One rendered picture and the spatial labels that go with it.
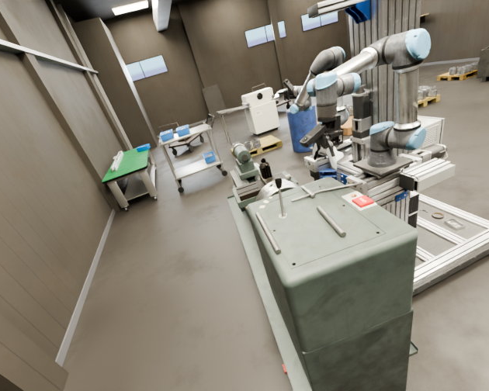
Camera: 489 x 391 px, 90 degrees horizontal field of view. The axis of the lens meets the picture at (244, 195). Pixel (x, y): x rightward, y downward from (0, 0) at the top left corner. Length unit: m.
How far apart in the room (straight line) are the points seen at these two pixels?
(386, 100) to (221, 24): 11.55
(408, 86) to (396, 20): 0.46
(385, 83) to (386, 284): 1.14
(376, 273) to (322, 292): 0.20
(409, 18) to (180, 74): 11.10
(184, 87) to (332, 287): 11.85
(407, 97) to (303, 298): 1.02
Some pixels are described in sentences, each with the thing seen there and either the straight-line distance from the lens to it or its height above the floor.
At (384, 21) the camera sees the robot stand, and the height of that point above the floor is 1.87.
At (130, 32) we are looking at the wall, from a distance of 12.50.
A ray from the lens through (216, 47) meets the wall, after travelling 12.72.
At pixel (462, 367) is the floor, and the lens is 2.19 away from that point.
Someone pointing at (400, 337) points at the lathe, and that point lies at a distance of 1.36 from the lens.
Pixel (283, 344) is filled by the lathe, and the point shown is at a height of 0.54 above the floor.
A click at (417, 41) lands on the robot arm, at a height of 1.76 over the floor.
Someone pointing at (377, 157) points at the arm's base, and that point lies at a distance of 1.59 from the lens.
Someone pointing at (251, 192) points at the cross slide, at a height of 0.97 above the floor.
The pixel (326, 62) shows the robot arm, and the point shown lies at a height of 1.74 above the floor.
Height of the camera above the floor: 1.87
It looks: 27 degrees down
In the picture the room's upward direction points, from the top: 17 degrees counter-clockwise
